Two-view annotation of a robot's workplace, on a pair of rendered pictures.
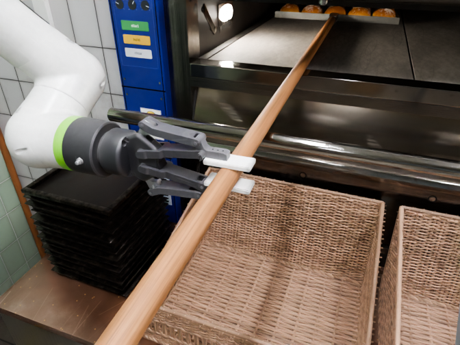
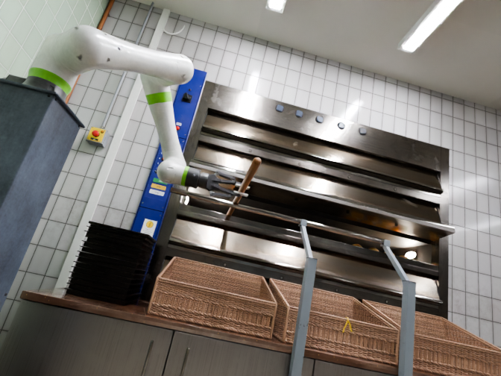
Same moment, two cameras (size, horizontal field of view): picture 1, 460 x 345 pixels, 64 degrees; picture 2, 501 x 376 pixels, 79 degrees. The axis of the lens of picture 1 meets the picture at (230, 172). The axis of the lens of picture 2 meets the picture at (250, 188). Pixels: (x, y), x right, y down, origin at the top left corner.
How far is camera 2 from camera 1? 1.21 m
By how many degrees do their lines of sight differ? 55
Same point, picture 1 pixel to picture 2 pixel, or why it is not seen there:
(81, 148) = (196, 171)
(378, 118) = (259, 239)
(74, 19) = (124, 173)
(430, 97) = (277, 230)
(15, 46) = (174, 144)
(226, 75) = (197, 210)
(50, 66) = (179, 155)
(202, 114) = (177, 228)
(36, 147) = (177, 168)
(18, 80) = (58, 195)
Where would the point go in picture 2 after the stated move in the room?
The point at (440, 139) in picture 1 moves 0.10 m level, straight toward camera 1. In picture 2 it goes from (282, 249) to (282, 247)
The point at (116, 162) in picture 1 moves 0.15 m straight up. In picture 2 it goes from (207, 178) to (215, 148)
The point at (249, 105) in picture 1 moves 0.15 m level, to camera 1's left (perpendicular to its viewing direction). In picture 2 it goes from (203, 227) to (180, 221)
